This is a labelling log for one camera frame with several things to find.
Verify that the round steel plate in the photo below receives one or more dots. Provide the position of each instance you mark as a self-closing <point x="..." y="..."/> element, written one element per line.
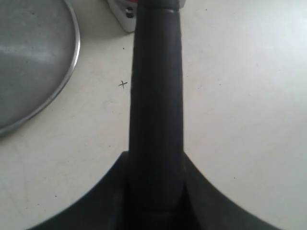
<point x="39" y="48"/>

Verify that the red dome push button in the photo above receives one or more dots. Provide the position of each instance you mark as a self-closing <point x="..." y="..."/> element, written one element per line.
<point x="124" y="14"/>

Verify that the yellow black claw hammer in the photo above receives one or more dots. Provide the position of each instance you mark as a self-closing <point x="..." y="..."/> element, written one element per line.
<point x="156" y="175"/>

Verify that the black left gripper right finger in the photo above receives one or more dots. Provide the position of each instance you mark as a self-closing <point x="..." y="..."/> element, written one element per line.
<point x="212" y="209"/>

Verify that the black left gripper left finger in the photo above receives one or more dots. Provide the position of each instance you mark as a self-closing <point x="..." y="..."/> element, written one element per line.
<point x="99" y="209"/>

